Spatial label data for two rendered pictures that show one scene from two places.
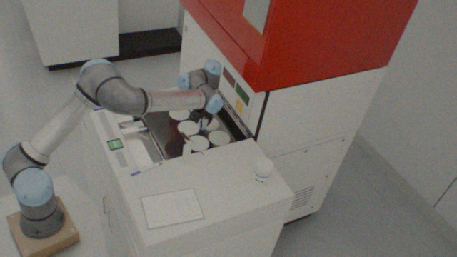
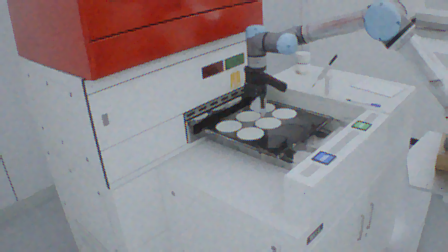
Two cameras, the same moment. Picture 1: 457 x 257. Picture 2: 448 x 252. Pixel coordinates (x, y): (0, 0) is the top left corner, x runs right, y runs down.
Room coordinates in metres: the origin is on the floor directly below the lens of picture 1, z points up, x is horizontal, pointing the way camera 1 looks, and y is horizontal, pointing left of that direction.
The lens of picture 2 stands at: (1.86, 1.45, 1.54)
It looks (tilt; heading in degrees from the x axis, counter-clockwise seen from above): 25 degrees down; 260
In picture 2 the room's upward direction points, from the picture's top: 5 degrees counter-clockwise
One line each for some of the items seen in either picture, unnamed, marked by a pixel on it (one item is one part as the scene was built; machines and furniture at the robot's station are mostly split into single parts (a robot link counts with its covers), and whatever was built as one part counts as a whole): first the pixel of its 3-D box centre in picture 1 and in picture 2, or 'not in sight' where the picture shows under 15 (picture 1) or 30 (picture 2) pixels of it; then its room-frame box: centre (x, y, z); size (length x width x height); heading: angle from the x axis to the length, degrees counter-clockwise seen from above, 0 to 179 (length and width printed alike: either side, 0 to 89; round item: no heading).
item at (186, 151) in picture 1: (191, 148); (325, 78); (1.20, 0.11, 1.03); 0.06 x 0.04 x 0.13; 125
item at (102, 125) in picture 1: (106, 137); (343, 159); (1.31, 0.50, 0.89); 0.55 x 0.09 x 0.14; 35
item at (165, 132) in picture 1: (188, 128); (268, 123); (1.46, 0.16, 0.90); 0.34 x 0.34 x 0.01; 35
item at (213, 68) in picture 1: (211, 74); (256, 40); (1.48, 0.10, 1.21); 0.09 x 0.08 x 0.11; 133
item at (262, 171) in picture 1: (262, 171); (303, 62); (1.17, -0.18, 1.01); 0.07 x 0.07 x 0.10
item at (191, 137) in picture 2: (226, 117); (226, 113); (1.60, 0.00, 0.89); 0.44 x 0.02 x 0.10; 35
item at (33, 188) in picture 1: (34, 191); not in sight; (0.85, 0.58, 1.04); 0.13 x 0.12 x 0.14; 43
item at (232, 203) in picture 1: (204, 195); (337, 98); (1.09, 0.02, 0.89); 0.62 x 0.35 x 0.14; 125
